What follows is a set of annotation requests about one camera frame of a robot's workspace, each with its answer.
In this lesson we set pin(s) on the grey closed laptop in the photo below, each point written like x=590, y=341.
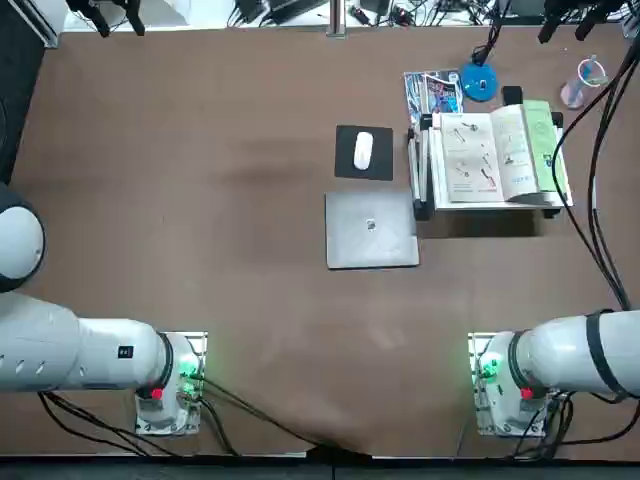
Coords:
x=350, y=240

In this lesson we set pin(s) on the comic book with white badge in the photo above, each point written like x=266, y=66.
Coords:
x=414, y=95

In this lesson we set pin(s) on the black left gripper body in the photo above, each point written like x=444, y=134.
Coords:
x=100, y=2

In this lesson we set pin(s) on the black power adapter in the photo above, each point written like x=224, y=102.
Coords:
x=295, y=5

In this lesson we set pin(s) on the white computer mouse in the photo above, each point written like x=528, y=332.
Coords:
x=363, y=150

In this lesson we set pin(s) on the black flip phone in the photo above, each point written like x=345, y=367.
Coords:
x=512, y=94

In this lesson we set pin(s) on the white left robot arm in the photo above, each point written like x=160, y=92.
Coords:
x=100, y=357

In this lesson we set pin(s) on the green cover book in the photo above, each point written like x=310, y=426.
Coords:
x=470, y=155

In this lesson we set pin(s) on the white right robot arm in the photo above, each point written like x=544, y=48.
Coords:
x=560, y=355

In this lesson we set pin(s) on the white adjustable book stand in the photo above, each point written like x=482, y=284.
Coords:
x=422, y=207

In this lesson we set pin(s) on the pale pink plastic cup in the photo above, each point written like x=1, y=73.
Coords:
x=572, y=97

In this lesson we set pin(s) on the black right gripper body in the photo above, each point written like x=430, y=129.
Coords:
x=585, y=5

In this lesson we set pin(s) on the black mouse pad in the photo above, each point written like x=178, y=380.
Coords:
x=380, y=165

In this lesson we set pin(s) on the silver aluminium post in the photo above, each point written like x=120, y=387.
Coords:
x=337, y=20

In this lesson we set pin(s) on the silver aluminium frame profile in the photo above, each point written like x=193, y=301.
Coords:
x=47, y=30

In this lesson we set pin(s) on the comic book with pink letter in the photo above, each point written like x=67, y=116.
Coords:
x=442, y=97

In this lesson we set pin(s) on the blue desk lamp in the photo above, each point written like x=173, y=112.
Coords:
x=480, y=75

